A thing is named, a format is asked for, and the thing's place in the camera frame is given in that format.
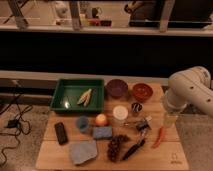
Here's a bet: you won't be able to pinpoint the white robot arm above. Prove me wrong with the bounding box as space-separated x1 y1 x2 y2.
162 66 213 118

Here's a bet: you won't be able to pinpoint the purple bowl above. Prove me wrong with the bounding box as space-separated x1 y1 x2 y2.
105 79 128 98

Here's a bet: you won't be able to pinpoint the red bowl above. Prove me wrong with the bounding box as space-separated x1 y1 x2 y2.
132 83 153 102

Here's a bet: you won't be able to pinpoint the blue grey towel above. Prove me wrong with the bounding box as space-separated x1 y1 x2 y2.
70 140 98 165

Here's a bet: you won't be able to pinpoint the yellow corn cob toy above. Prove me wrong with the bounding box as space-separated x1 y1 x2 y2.
77 89 92 107

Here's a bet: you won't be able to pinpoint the orange peach toy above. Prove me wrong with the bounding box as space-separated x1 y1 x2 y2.
95 114 108 126

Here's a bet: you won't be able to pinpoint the small black white cup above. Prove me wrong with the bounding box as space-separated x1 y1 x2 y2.
131 102 143 116

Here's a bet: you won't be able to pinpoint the green plastic tray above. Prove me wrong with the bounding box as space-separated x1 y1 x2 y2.
50 78 104 114

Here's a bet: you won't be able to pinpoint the blue cup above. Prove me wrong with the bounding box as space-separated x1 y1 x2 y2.
76 116 89 133

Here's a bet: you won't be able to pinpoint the dark grape bunch toy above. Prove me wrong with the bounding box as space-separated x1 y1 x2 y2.
107 134 130 162

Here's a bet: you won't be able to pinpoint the black remote control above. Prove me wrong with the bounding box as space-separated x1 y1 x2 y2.
54 122 68 145

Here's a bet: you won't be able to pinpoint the clear plastic gripper attachment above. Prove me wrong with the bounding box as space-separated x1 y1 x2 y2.
163 112 177 128

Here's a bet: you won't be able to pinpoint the red chili pepper toy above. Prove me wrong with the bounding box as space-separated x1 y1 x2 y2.
152 126 166 148

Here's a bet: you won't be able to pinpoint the black handled brush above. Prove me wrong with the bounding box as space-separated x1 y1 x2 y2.
122 139 145 160

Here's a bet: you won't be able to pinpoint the black floor cables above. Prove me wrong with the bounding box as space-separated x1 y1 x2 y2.
0 81 34 168

